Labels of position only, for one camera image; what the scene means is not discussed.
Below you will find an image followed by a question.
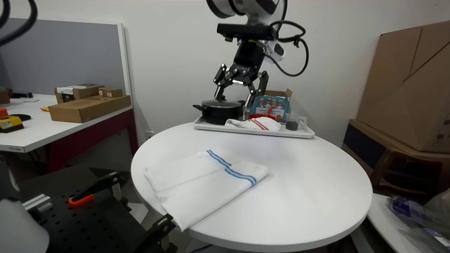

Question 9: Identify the large brown cardboard box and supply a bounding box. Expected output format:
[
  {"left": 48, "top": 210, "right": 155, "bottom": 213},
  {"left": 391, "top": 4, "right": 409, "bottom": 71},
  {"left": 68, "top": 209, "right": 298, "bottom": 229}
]
[{"left": 356, "top": 19, "right": 450, "bottom": 154}]

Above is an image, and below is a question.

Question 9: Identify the clear plastic bag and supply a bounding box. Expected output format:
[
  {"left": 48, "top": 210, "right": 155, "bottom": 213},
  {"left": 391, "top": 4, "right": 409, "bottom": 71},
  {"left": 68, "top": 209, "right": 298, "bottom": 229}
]
[{"left": 386, "top": 188, "right": 450, "bottom": 247}]

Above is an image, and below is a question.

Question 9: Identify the grey partition panel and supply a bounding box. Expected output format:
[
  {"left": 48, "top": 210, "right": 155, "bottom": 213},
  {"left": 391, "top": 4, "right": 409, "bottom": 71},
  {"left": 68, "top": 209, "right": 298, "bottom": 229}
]
[{"left": 0, "top": 16, "right": 132, "bottom": 96}]

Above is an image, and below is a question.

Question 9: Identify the white desk with red frame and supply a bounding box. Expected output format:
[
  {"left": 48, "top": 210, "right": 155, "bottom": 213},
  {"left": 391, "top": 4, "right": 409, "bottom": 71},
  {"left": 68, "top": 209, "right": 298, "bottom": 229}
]
[{"left": 0, "top": 91, "right": 139, "bottom": 174}]

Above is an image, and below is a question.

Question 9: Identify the white rectangular tray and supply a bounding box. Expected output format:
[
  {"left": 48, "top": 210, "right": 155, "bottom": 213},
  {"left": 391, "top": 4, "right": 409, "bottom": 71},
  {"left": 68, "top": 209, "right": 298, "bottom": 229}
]
[{"left": 193, "top": 113, "right": 317, "bottom": 140}]

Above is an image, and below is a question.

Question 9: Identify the white rounded object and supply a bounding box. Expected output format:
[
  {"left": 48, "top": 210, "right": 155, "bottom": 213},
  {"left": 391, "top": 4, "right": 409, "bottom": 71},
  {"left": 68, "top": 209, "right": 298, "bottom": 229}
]
[{"left": 0, "top": 198, "right": 51, "bottom": 253}]

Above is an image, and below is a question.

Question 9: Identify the black perforated breadboard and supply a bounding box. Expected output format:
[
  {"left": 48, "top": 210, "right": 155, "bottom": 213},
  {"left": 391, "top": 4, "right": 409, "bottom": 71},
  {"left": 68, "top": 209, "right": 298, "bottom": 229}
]
[{"left": 18, "top": 165, "right": 180, "bottom": 253}]

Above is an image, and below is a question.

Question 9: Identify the open blue cardboard box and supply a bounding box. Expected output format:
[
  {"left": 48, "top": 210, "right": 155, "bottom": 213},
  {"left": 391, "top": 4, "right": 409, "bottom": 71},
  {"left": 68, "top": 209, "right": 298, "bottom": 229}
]
[{"left": 246, "top": 87, "right": 294, "bottom": 123}]

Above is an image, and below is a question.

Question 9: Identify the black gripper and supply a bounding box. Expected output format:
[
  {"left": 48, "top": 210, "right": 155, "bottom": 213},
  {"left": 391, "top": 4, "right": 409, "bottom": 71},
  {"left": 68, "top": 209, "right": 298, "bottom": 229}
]
[{"left": 214, "top": 40, "right": 270, "bottom": 106}]

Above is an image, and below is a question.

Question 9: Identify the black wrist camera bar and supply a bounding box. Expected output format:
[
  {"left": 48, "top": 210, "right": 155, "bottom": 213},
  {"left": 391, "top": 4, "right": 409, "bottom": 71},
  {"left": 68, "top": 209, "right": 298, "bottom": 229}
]
[{"left": 215, "top": 21, "right": 279, "bottom": 42}]

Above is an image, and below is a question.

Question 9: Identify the silver aluminium rail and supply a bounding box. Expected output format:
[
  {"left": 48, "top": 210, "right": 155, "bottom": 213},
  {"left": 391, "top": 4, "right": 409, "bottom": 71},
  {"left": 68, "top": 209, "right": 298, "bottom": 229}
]
[{"left": 21, "top": 193, "right": 54, "bottom": 212}]

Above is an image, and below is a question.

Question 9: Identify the black clamp with orange handle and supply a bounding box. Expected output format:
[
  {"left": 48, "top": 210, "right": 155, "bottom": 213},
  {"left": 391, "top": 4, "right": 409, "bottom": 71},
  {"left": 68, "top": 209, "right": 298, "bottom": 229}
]
[{"left": 68, "top": 169, "right": 131, "bottom": 209}]

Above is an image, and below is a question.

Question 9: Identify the white cloth with red stripe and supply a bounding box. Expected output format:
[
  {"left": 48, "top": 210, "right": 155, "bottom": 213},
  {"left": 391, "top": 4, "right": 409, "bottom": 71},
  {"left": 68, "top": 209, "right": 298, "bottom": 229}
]
[{"left": 224, "top": 115, "right": 284, "bottom": 134}]

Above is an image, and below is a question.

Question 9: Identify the thick black hose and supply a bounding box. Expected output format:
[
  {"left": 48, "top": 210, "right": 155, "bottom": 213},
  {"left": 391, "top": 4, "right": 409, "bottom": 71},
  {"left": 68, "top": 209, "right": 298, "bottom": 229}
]
[
  {"left": 0, "top": 0, "right": 40, "bottom": 47},
  {"left": 0, "top": 0, "right": 11, "bottom": 28}
]

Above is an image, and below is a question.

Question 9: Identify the white towel with blue stripes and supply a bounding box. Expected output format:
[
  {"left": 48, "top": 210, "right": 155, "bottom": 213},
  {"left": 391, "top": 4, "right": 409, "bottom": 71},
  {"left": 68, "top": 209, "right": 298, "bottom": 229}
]
[{"left": 142, "top": 147, "right": 270, "bottom": 233}]

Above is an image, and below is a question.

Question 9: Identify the yellow emergency stop button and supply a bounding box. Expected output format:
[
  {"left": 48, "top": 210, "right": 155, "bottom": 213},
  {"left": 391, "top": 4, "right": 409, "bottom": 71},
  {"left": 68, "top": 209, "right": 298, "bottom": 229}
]
[{"left": 0, "top": 108, "right": 26, "bottom": 133}]

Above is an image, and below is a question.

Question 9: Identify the black pot with lid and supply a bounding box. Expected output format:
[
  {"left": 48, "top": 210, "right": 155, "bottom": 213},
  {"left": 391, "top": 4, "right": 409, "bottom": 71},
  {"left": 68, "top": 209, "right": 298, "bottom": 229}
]
[{"left": 191, "top": 96, "right": 248, "bottom": 126}]

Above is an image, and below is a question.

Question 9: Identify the white low surface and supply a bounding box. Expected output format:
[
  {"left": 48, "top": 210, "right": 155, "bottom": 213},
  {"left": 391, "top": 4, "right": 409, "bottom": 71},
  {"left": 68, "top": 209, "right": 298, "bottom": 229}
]
[{"left": 367, "top": 193, "right": 423, "bottom": 253}]

